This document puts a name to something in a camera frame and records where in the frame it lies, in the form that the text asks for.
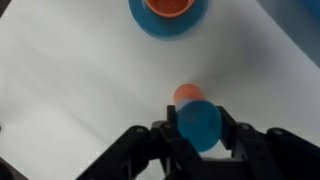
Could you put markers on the blue tumbler cup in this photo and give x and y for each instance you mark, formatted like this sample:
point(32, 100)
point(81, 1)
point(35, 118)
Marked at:
point(199, 125)

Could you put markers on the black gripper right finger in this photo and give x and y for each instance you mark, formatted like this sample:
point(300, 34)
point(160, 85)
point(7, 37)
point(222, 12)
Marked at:
point(266, 156)

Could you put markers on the blue saucer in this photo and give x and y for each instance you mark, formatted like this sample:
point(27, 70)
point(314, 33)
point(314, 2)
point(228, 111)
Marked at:
point(166, 26)

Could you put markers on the orange tumbler cup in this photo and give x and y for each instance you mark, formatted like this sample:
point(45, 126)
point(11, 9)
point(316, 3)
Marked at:
point(187, 91)

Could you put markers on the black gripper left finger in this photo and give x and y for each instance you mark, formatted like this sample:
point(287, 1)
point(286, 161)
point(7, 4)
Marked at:
point(140, 153)

